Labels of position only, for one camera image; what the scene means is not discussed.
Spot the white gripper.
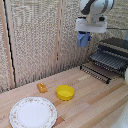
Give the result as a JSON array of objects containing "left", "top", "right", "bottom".
[{"left": 74, "top": 17, "right": 108, "bottom": 42}]

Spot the black dish rack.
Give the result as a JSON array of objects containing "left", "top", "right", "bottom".
[{"left": 89, "top": 37, "right": 128, "bottom": 80}]

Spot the black oven rack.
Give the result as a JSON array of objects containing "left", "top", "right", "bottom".
[{"left": 79, "top": 64, "right": 112, "bottom": 85}]

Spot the yellow bowl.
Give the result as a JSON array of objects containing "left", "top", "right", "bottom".
[{"left": 55, "top": 84, "right": 76, "bottom": 102}]

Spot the white floral-rim plate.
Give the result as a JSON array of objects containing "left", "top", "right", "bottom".
[{"left": 9, "top": 96, "right": 58, "bottom": 128}]

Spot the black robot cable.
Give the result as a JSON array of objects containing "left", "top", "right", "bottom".
[{"left": 106, "top": 27, "right": 128, "bottom": 32}]

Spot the small orange toy block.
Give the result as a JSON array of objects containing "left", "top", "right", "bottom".
[{"left": 36, "top": 82, "right": 49, "bottom": 94}]

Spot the blue cup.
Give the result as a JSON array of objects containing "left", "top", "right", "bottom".
[{"left": 77, "top": 31, "right": 90, "bottom": 48}]

